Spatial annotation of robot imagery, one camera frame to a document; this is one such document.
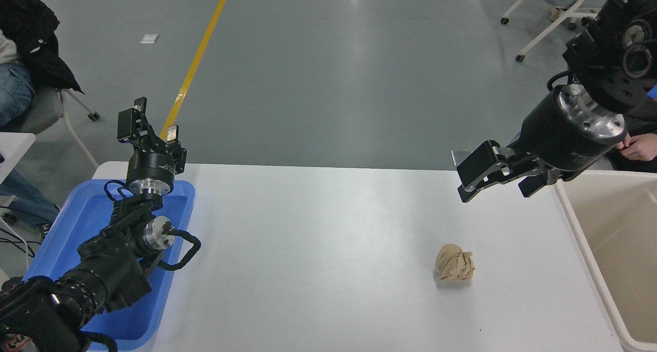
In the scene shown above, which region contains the white wheeled chair frame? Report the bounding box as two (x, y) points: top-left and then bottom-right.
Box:
(500, 0), (598, 63)

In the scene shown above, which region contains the grey chair with white legs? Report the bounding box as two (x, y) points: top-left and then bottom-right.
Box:
(10, 85), (101, 169)

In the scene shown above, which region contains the person's left hand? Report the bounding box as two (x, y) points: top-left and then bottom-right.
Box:
(618, 133), (657, 162)

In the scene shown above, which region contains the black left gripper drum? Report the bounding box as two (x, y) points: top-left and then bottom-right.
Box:
(126, 150), (177, 185)

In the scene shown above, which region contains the metal floor plate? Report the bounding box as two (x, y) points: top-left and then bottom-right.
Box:
(451, 149), (476, 168)

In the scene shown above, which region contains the person in black jacket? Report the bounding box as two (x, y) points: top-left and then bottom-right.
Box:
(0, 0), (85, 238)

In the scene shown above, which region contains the blue plastic tray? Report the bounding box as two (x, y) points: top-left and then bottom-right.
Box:
(23, 179), (196, 351)

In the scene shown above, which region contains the tan paper ball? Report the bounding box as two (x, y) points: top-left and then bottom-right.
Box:
(435, 244), (476, 282)

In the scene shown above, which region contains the person in dark top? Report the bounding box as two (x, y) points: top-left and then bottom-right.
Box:
(613, 83), (657, 174)

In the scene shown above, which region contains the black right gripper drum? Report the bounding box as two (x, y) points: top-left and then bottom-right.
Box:
(512, 92), (626, 182)

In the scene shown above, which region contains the small white table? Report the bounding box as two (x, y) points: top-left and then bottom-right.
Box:
(0, 132), (35, 184)

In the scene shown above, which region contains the black floor cable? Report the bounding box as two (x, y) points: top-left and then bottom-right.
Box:
(0, 218), (42, 260)

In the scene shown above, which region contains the large pale bin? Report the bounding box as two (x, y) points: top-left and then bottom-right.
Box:
(553, 169), (657, 352)

